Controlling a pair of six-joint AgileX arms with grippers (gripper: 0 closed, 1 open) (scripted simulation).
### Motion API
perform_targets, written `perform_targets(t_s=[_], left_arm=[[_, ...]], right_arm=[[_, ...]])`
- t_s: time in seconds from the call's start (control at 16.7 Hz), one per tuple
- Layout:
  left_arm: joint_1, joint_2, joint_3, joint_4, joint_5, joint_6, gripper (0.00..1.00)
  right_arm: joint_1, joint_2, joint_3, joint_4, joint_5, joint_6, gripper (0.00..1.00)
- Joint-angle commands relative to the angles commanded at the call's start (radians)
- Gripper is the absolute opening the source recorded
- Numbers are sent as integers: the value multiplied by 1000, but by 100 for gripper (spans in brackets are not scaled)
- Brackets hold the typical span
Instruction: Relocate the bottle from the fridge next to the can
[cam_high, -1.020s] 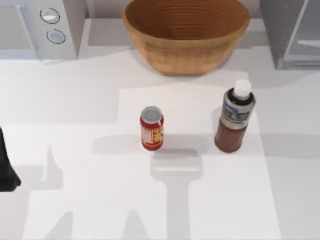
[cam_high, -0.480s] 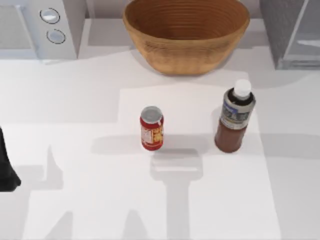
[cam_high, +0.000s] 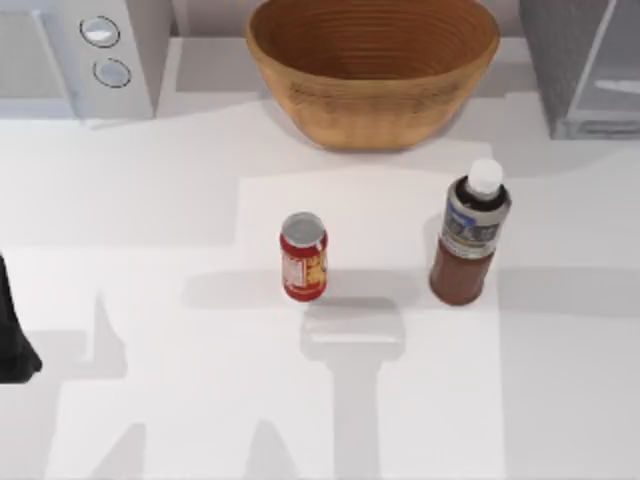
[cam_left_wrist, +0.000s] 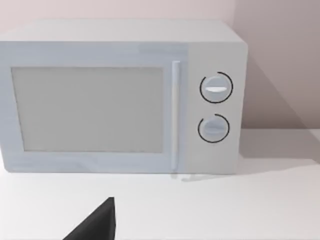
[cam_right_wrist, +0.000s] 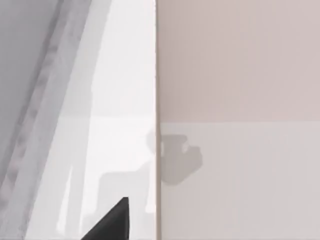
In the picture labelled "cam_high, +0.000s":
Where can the red and yellow can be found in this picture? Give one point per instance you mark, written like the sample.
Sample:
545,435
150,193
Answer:
303,260

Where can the brown bottle with white cap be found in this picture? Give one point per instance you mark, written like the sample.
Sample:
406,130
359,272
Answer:
467,240

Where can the woven wooden basket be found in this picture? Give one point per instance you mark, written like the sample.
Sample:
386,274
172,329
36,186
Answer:
372,75

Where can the round microwave knob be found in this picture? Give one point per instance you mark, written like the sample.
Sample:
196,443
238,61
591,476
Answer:
99,31
112,72

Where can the grey cabinet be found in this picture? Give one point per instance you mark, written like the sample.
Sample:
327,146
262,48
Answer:
585,65

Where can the pale microwave oven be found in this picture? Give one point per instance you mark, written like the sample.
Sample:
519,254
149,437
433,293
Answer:
55,55

